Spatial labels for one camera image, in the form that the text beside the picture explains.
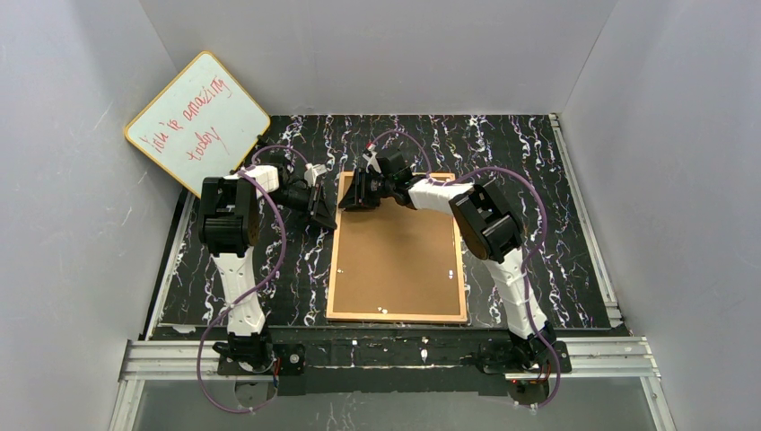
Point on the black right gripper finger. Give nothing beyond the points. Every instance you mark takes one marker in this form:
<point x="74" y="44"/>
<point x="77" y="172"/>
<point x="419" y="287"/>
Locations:
<point x="360" y="182"/>
<point x="356" y="201"/>

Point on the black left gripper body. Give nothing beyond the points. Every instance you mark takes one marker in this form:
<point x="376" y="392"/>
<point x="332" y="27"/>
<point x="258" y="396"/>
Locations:
<point x="317" y="202"/>

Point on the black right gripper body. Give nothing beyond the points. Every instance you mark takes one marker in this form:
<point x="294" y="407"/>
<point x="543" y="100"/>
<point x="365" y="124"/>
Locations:
<point x="365" y="189"/>

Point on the wooden picture frame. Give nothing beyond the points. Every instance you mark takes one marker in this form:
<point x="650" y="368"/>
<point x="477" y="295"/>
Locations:
<point x="333" y="268"/>

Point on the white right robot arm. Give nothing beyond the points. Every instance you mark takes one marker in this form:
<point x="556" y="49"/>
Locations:
<point x="489" y="227"/>

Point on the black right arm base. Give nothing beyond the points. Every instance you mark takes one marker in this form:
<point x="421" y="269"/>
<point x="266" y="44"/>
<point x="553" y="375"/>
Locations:
<point x="505" y="357"/>

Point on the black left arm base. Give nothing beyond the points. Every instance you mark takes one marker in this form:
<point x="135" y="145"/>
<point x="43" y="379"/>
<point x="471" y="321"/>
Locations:
<point x="262" y="359"/>

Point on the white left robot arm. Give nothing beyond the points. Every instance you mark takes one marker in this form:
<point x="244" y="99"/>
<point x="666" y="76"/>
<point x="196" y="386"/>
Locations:
<point x="229" y="215"/>

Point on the yellow-edged whiteboard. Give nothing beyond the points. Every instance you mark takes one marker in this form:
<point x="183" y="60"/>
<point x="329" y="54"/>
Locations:
<point x="202" y="124"/>

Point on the aluminium mounting rail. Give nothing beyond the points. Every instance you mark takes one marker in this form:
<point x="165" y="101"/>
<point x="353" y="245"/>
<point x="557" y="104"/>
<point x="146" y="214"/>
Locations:
<point x="579" y="358"/>

